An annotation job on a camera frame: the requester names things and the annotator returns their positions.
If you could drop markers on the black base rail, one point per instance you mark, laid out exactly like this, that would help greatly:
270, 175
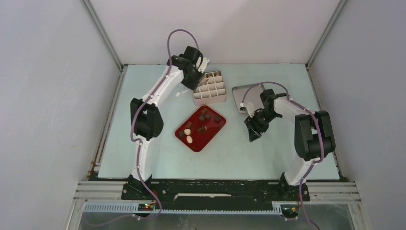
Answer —
229, 195

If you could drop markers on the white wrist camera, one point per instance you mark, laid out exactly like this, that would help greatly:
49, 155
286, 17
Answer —
202, 64
248, 108

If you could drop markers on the red plastic tray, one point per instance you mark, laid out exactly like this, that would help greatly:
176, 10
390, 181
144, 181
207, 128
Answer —
201, 140

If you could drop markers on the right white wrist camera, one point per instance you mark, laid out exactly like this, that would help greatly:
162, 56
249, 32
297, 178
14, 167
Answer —
248, 108

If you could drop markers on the grey cable duct strip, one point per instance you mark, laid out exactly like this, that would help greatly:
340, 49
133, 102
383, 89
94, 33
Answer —
134, 208

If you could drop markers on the silver metal tongs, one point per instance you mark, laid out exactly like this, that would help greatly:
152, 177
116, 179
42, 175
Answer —
185, 89

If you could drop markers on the white oval chocolate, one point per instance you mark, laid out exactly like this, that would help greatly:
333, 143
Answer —
189, 139

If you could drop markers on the round foil wrapped chocolate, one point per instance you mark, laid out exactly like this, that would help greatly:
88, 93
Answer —
201, 129

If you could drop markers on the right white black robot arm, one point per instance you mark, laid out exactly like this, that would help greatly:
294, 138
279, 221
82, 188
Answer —
313, 133

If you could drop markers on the white divided chocolate box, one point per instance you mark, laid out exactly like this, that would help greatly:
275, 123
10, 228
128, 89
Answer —
213, 91

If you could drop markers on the silver metal box lid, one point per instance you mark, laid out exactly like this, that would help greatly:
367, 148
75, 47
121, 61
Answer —
252, 96

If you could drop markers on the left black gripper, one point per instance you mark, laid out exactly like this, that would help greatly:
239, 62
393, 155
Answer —
192, 86

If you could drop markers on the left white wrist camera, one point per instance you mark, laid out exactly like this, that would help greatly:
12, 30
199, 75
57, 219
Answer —
202, 64

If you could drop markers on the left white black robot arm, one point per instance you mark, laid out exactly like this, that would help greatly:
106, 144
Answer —
147, 123

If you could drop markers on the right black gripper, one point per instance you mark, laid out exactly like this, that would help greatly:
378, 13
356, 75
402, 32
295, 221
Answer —
254, 129

